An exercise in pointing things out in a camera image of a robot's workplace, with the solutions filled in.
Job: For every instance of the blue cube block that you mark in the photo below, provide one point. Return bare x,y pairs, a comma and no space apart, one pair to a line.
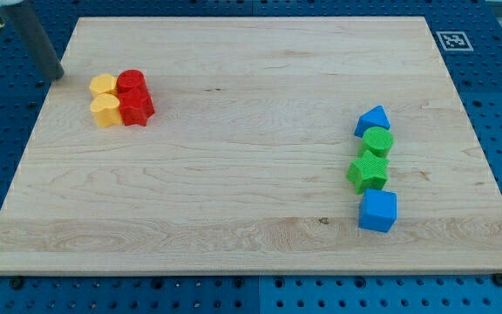
377,210

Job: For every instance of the green star block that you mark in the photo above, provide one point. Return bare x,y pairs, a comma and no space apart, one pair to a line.
368,172

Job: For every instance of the blue triangle block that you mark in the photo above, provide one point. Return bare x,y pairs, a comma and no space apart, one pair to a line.
374,117

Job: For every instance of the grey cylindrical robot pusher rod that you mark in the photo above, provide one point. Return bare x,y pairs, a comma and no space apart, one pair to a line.
22,16

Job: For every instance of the white fiducial marker tag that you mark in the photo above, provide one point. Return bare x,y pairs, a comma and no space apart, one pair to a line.
454,41

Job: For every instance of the red star block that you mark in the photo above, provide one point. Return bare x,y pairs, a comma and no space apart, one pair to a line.
136,107

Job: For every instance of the light wooden board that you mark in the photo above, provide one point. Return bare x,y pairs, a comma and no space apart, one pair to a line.
242,168

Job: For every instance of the yellow hexagon block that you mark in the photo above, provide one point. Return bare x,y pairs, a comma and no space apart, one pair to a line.
102,84

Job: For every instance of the green cylinder block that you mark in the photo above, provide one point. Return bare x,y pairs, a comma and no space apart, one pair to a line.
377,140

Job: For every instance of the red cylinder block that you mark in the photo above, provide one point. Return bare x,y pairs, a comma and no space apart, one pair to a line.
131,79

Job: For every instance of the yellow heart block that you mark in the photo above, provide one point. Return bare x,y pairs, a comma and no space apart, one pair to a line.
105,110

